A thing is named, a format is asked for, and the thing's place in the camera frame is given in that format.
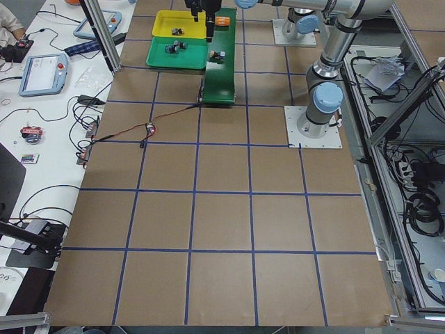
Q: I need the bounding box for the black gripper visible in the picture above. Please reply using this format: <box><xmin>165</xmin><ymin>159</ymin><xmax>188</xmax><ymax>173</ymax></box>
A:
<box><xmin>184</xmin><ymin>0</ymin><xmax>221</xmax><ymax>42</ymax></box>

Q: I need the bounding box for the orange cylinder marked 4680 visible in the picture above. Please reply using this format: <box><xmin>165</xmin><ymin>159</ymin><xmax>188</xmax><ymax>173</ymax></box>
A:
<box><xmin>215</xmin><ymin>16</ymin><xmax>231</xmax><ymax>27</ymax></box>

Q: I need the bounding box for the yellow push button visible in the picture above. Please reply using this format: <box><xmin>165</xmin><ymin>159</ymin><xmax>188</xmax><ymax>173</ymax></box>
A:
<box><xmin>209</xmin><ymin>50</ymin><xmax>225</xmax><ymax>62</ymax></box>
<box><xmin>171</xmin><ymin>28</ymin><xmax>184</xmax><ymax>35</ymax></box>

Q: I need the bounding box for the green push button blue contact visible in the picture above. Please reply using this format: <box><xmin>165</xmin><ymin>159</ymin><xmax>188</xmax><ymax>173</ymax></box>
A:
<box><xmin>173</xmin><ymin>40</ymin><xmax>188</xmax><ymax>49</ymax></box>

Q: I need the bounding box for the green push button red contact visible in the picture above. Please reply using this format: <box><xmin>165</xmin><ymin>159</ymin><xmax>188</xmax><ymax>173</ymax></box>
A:
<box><xmin>164</xmin><ymin>45</ymin><xmax>178</xmax><ymax>54</ymax></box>

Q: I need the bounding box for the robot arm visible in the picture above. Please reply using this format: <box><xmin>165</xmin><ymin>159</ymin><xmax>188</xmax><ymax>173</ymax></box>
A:
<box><xmin>298</xmin><ymin>1</ymin><xmax>393</xmax><ymax>139</ymax></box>
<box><xmin>184</xmin><ymin>0</ymin><xmax>318</xmax><ymax>43</ymax></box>

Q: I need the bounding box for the yellow tray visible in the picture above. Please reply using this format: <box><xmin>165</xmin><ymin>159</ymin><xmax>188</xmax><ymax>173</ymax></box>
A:
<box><xmin>152</xmin><ymin>10</ymin><xmax>207</xmax><ymax>39</ymax></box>

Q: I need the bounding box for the green tray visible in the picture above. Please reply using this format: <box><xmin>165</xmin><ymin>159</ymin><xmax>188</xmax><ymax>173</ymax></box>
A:
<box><xmin>146</xmin><ymin>36</ymin><xmax>208</xmax><ymax>70</ymax></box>

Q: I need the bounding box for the green conveyor belt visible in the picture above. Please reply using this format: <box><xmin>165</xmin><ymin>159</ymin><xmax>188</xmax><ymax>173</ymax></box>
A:
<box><xmin>201</xmin><ymin>7</ymin><xmax>236</xmax><ymax>105</ymax></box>

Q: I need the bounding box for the black power adapter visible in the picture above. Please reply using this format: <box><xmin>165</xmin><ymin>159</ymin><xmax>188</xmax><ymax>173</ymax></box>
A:
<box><xmin>112</xmin><ymin>33</ymin><xmax>127</xmax><ymax>46</ymax></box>

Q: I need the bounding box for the teach pendant far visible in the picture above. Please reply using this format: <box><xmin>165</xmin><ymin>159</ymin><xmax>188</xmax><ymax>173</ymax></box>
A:
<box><xmin>72</xmin><ymin>10</ymin><xmax>122</xmax><ymax>40</ymax></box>

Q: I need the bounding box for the teach pendant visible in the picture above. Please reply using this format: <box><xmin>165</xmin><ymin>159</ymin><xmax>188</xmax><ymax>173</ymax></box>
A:
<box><xmin>18</xmin><ymin>54</ymin><xmax>69</xmax><ymax>97</ymax></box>
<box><xmin>72</xmin><ymin>10</ymin><xmax>122</xmax><ymax>40</ymax></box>

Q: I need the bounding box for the plaid pouch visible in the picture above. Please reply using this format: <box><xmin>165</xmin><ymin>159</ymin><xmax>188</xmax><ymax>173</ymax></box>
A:
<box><xmin>63</xmin><ymin>40</ymin><xmax>100</xmax><ymax>56</ymax></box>

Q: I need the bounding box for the small controller circuit board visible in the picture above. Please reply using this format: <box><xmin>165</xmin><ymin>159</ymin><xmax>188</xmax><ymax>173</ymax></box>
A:
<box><xmin>146</xmin><ymin>123</ymin><xmax>156</xmax><ymax>136</ymax></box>

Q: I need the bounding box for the teach pendant near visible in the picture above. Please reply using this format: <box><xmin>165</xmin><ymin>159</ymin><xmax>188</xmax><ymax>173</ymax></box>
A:
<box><xmin>18</xmin><ymin>54</ymin><xmax>69</xmax><ymax>97</ymax></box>

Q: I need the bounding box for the aluminium frame post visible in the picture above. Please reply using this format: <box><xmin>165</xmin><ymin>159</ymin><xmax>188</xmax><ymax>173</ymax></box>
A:
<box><xmin>80</xmin><ymin>0</ymin><xmax>122</xmax><ymax>73</ymax></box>

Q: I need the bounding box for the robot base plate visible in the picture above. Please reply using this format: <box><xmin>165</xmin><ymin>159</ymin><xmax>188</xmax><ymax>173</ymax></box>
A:
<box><xmin>272</xmin><ymin>19</ymin><xmax>317</xmax><ymax>47</ymax></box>
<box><xmin>284</xmin><ymin>106</ymin><xmax>342</xmax><ymax>150</ymax></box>

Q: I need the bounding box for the red black power cable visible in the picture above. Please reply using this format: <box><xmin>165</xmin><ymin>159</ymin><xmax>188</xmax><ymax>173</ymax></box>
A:
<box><xmin>92</xmin><ymin>102</ymin><xmax>202</xmax><ymax>143</ymax></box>

